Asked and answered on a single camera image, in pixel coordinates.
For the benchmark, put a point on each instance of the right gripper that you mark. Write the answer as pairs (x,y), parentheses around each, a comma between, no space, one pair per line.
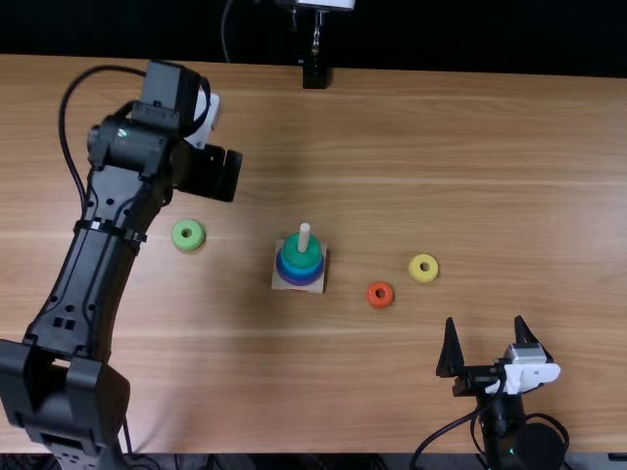
(472,377)

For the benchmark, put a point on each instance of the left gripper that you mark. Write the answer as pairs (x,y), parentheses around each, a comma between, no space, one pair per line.
(206,171)

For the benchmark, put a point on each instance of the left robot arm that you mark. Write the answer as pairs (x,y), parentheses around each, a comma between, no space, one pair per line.
(98,274)

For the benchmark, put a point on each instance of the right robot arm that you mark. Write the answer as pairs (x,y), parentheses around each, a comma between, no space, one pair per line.
(499,426)

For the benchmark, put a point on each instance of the wooden peg base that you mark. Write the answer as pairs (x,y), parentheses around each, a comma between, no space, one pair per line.
(294,285)

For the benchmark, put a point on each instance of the black clamp stand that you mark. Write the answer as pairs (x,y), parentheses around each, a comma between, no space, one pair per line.
(316,76)

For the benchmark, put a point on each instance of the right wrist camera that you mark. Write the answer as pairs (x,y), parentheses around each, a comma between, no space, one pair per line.
(531,369)

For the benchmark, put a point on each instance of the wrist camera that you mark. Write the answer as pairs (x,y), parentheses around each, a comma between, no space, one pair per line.
(211,115)
(531,369)

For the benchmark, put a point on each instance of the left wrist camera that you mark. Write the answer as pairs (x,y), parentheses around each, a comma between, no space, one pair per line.
(211,115)

